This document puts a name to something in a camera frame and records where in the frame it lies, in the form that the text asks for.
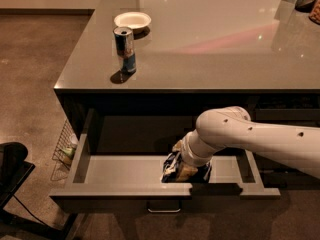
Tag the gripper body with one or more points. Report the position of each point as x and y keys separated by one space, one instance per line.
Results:
x=189 y=158

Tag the blue chip bag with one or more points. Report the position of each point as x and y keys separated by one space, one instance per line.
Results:
x=168 y=172

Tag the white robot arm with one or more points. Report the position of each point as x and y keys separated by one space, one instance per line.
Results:
x=297 y=147

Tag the open grey top drawer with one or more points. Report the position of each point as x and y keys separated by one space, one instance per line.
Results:
x=118 y=167

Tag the grey counter cabinet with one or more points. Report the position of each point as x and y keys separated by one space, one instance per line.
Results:
x=197 y=54

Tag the brown object on counter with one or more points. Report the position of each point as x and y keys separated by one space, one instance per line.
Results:
x=314 y=15

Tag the blue silver drink can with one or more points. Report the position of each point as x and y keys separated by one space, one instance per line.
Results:
x=124 y=40

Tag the white paper bowl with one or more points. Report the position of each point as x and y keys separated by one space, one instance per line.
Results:
x=134 y=20

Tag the metal drawer handle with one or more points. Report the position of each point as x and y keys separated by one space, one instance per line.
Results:
x=164 y=206

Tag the wire mesh waste basket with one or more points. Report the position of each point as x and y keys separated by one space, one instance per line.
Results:
x=64 y=152

